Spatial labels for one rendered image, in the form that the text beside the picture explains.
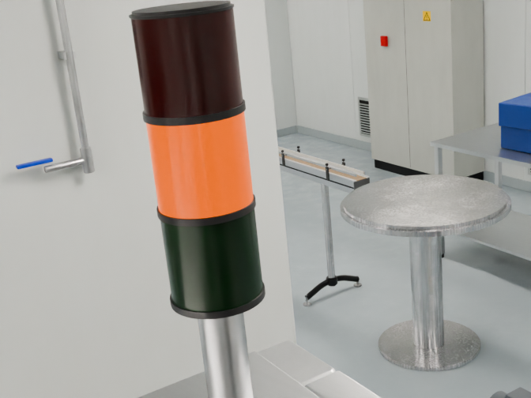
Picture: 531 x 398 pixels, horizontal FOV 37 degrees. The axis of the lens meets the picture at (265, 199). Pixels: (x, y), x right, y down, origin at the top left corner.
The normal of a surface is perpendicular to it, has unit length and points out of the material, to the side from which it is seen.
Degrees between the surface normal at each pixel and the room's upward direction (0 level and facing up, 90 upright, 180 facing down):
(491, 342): 0
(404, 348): 0
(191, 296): 90
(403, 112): 90
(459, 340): 0
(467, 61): 90
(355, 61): 90
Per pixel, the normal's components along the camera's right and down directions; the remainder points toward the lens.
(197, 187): 0.01, 0.31
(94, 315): 0.53, 0.22
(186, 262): -0.44, 0.32
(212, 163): 0.32, 0.26
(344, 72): -0.84, 0.25
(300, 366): -0.10, -0.95
